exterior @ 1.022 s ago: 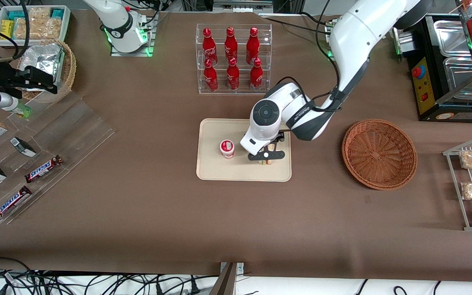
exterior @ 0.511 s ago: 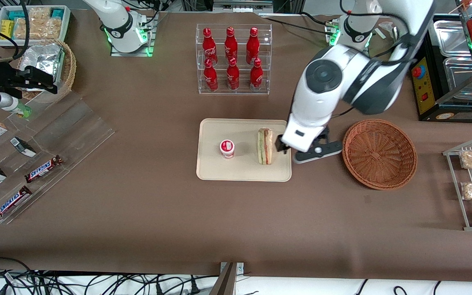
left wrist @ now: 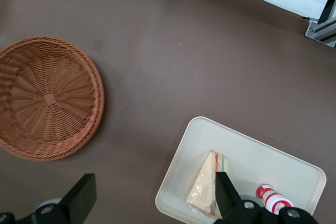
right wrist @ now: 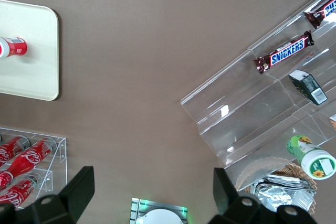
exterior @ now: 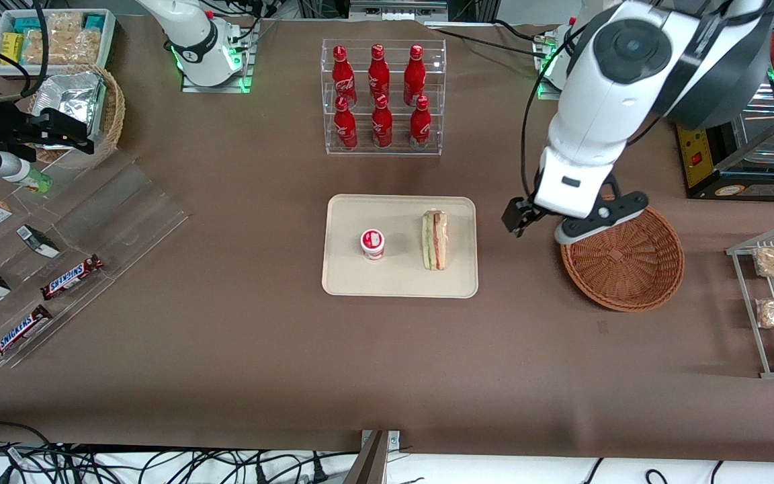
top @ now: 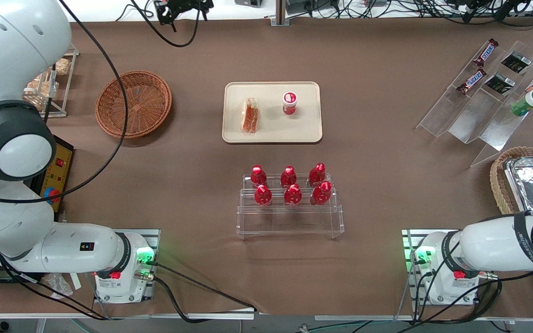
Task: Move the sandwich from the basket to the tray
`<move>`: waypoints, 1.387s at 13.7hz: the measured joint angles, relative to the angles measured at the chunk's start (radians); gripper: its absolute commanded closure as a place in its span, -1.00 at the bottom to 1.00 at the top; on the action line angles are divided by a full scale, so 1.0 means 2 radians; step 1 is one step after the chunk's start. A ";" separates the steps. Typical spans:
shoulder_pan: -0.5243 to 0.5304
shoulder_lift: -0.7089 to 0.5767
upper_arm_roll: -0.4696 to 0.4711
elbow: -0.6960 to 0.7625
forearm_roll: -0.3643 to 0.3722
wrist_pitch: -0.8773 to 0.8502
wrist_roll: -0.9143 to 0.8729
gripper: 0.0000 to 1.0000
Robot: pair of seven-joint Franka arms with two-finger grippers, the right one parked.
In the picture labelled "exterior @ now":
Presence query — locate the yellow snack packet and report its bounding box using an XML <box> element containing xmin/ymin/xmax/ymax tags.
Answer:
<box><xmin>0</xmin><ymin>32</ymin><xmax>25</xmax><ymax>67</ymax></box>

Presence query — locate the white plastic bin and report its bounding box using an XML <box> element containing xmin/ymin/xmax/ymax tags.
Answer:
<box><xmin>0</xmin><ymin>8</ymin><xmax>118</xmax><ymax>79</ymax></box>

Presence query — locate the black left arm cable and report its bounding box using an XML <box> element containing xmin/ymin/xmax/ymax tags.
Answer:
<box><xmin>520</xmin><ymin>37</ymin><xmax>579</xmax><ymax>206</ymax></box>

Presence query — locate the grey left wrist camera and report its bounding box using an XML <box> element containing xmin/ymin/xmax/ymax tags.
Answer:
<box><xmin>554</xmin><ymin>176</ymin><xmax>650</xmax><ymax>247</ymax></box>

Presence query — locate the grey wire rack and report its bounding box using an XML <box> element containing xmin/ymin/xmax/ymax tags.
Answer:
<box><xmin>726</xmin><ymin>226</ymin><xmax>774</xmax><ymax>380</ymax></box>

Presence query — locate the clear bag of cookies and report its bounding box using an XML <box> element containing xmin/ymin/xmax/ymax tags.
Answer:
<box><xmin>64</xmin><ymin>28</ymin><xmax>103</xmax><ymax>65</ymax></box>
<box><xmin>23</xmin><ymin>30</ymin><xmax>69</xmax><ymax>65</ymax></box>
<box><xmin>44</xmin><ymin>11</ymin><xmax>85</xmax><ymax>34</ymax></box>

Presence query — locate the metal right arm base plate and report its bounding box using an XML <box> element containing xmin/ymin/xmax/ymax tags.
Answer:
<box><xmin>180</xmin><ymin>19</ymin><xmax>255</xmax><ymax>94</ymax></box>

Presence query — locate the brown wicker basket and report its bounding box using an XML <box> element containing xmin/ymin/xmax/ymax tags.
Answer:
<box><xmin>560</xmin><ymin>205</ymin><xmax>685</xmax><ymax>313</ymax></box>

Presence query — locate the metal camera post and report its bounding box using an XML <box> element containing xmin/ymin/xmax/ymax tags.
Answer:
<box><xmin>343</xmin><ymin>430</ymin><xmax>402</xmax><ymax>484</ymax></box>

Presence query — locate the silver foil bag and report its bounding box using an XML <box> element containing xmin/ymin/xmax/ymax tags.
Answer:
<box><xmin>32</xmin><ymin>71</ymin><xmax>107</xmax><ymax>150</ymax></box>

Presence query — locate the small green bottle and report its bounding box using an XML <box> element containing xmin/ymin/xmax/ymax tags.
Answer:
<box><xmin>21</xmin><ymin>168</ymin><xmax>53</xmax><ymax>196</ymax></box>

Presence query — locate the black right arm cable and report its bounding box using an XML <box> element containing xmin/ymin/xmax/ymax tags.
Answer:
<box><xmin>0</xmin><ymin>0</ymin><xmax>50</xmax><ymax>102</ymax></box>

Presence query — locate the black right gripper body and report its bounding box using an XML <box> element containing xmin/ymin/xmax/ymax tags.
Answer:
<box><xmin>0</xmin><ymin>99</ymin><xmax>44</xmax><ymax>152</ymax></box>

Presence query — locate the small red white cup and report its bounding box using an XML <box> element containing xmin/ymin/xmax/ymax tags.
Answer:
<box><xmin>360</xmin><ymin>229</ymin><xmax>386</xmax><ymax>261</ymax></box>

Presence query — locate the light wicker basket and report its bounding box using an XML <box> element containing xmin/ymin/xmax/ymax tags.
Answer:
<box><xmin>26</xmin><ymin>64</ymin><xmax>126</xmax><ymax>170</ymax></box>

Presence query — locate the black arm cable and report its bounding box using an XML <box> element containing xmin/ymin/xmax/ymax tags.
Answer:
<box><xmin>0</xmin><ymin>0</ymin><xmax>50</xmax><ymax>102</ymax></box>
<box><xmin>520</xmin><ymin>37</ymin><xmax>579</xmax><ymax>206</ymax></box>

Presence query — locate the aluminium frame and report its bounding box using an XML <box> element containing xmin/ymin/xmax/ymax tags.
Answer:
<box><xmin>347</xmin><ymin>0</ymin><xmax>449</xmax><ymax>25</ymax></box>

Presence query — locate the beige plastic tray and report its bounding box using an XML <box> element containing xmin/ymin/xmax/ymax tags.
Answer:
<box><xmin>321</xmin><ymin>194</ymin><xmax>479</xmax><ymax>298</ymax></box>

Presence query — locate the red cola bottle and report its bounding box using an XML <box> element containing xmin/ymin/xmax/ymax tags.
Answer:
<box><xmin>403</xmin><ymin>45</ymin><xmax>427</xmax><ymax>107</ymax></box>
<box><xmin>408</xmin><ymin>95</ymin><xmax>433</xmax><ymax>151</ymax></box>
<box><xmin>333</xmin><ymin>96</ymin><xmax>359</xmax><ymax>151</ymax></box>
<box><xmin>368</xmin><ymin>44</ymin><xmax>392</xmax><ymax>103</ymax></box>
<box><xmin>331</xmin><ymin>46</ymin><xmax>358</xmax><ymax>108</ymax></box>
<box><xmin>371</xmin><ymin>94</ymin><xmax>394</xmax><ymax>149</ymax></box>

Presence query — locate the triangle sandwich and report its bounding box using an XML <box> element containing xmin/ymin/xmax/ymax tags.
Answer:
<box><xmin>421</xmin><ymin>209</ymin><xmax>449</xmax><ymax>272</ymax></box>

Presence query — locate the black floor cable bundle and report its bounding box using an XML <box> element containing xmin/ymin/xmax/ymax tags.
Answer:
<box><xmin>0</xmin><ymin>421</ymin><xmax>361</xmax><ymax>484</ymax></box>

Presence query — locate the clear acrylic stepped stand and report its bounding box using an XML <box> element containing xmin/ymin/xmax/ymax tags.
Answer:
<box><xmin>0</xmin><ymin>148</ymin><xmax>190</xmax><ymax>370</ymax></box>

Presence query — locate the clear acrylic bottle rack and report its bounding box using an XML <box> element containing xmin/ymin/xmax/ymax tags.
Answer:
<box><xmin>321</xmin><ymin>38</ymin><xmax>447</xmax><ymax>157</ymax></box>

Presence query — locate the black food warmer appliance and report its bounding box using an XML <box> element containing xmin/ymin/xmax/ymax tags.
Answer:
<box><xmin>675</xmin><ymin>13</ymin><xmax>774</xmax><ymax>201</ymax></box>

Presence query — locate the black table cable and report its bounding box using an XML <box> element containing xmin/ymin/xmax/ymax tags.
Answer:
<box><xmin>435</xmin><ymin>19</ymin><xmax>557</xmax><ymax>60</ymax></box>

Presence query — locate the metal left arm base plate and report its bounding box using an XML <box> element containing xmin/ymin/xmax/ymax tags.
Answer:
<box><xmin>535</xmin><ymin>32</ymin><xmax>566</xmax><ymax>102</ymax></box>

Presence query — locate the Snickers chocolate bar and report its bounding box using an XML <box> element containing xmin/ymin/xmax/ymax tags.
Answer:
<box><xmin>0</xmin><ymin>305</ymin><xmax>54</xmax><ymax>364</ymax></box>
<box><xmin>40</xmin><ymin>254</ymin><xmax>104</xmax><ymax>301</ymax></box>

